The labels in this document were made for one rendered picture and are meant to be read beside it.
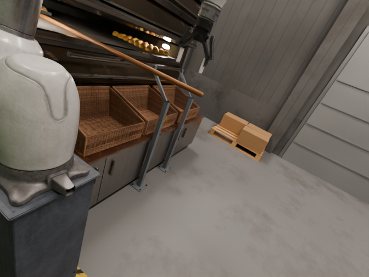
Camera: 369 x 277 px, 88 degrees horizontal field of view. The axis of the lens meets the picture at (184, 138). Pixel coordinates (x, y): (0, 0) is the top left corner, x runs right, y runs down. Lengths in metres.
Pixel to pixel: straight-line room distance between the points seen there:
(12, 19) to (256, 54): 4.33
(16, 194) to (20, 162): 0.07
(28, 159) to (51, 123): 0.09
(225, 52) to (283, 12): 1.25
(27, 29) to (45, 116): 0.26
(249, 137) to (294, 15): 2.43
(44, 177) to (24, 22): 0.36
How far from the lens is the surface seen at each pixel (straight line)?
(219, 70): 4.78
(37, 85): 0.45
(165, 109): 1.62
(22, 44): 0.63
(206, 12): 0.96
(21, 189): 0.55
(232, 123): 4.21
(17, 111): 0.46
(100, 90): 1.82
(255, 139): 3.79
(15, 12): 0.63
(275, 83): 4.57
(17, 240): 0.61
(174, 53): 2.87
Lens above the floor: 1.41
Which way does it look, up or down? 25 degrees down
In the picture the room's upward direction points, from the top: 22 degrees clockwise
